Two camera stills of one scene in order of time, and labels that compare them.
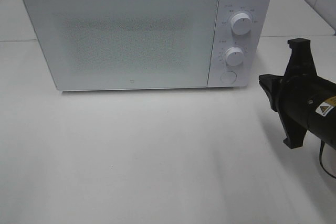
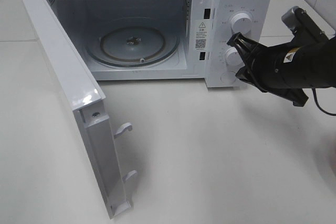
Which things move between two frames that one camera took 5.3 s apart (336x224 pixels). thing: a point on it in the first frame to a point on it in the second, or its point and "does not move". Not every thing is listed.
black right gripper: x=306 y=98 to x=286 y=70
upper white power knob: x=241 y=23 does not move
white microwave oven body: x=114 y=31 does not move
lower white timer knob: x=234 y=56 does not move
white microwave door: x=98 y=38 to x=86 y=97
